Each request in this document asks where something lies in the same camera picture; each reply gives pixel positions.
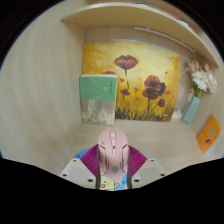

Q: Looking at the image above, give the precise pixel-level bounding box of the orange book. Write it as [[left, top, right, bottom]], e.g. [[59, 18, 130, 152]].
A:
[[196, 114, 222, 154]]

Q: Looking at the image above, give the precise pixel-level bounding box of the yellow poppy flower painting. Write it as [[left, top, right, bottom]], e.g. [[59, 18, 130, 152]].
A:
[[82, 41, 181, 123]]

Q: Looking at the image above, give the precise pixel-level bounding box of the green covered book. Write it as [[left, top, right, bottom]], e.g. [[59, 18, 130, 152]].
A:
[[79, 73, 118, 127]]

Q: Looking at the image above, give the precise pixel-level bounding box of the wooden shelf board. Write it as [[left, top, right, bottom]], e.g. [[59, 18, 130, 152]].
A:
[[60, 1, 221, 69]]

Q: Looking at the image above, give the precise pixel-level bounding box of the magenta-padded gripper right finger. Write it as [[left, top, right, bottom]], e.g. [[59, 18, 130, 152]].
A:
[[126, 144, 167, 190]]

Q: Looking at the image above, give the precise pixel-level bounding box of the white power strip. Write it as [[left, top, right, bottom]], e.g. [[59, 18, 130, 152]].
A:
[[171, 105, 184, 120]]

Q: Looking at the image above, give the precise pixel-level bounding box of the white light bar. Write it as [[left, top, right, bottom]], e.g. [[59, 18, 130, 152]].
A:
[[133, 26, 197, 54]]

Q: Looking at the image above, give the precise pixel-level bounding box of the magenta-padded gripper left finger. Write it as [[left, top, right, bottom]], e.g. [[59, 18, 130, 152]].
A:
[[59, 143, 101, 191]]

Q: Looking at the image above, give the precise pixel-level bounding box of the teal faceted vase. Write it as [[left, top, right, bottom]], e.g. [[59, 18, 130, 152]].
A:
[[181, 95, 201, 125]]

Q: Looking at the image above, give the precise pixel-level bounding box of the pink and white flower bouquet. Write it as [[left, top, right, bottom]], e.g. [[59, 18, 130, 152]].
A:
[[185, 59, 218, 99]]

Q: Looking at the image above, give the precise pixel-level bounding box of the pink computer mouse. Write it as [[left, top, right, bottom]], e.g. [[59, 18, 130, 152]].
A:
[[97, 127, 130, 177]]

